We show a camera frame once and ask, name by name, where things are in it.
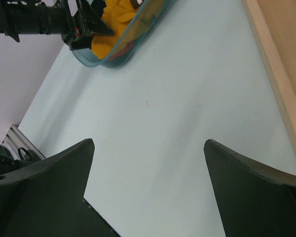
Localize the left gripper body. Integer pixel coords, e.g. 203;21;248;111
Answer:
61;0;92;50

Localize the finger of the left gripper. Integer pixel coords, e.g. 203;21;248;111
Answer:
76;0;114;37

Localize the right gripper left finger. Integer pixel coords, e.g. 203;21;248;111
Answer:
0;139;117;237

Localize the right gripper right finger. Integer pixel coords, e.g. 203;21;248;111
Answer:
204;139;296;237

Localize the mustard yellow sock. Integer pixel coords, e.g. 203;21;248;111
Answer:
91;0;148;60

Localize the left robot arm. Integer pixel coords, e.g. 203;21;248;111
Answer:
0;0;114;51

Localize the wooden hanger stand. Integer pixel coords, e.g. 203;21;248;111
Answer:
242;0;296;156

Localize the blue plastic sock basin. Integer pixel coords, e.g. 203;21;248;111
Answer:
72;0;172;68

